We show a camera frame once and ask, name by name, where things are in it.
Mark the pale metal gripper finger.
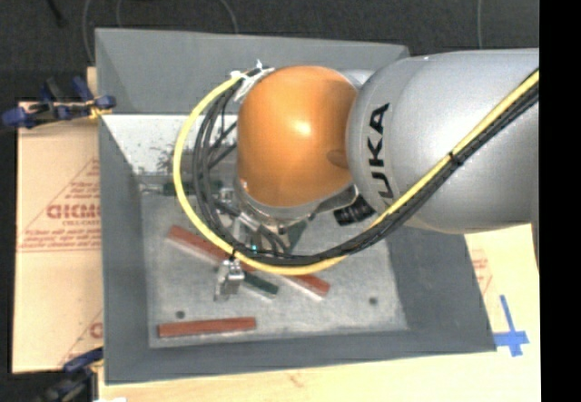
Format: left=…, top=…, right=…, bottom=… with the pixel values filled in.
left=212, top=259, right=230, bottom=303
left=225, top=260, right=245, bottom=298

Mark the dark green flat block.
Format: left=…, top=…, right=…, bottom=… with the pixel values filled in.
left=241, top=271, right=280, bottom=298

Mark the red-brown flat block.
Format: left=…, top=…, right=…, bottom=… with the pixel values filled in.
left=166, top=224, right=331, bottom=299
left=156, top=317, right=258, bottom=339

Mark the grey metal bin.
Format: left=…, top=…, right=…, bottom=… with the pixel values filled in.
left=94, top=27, right=497, bottom=384

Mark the brown cardboard board, red print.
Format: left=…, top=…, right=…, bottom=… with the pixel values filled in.
left=10, top=114, right=106, bottom=375

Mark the black cylinder on white bracket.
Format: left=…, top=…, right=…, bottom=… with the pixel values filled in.
left=317, top=191, right=377, bottom=228

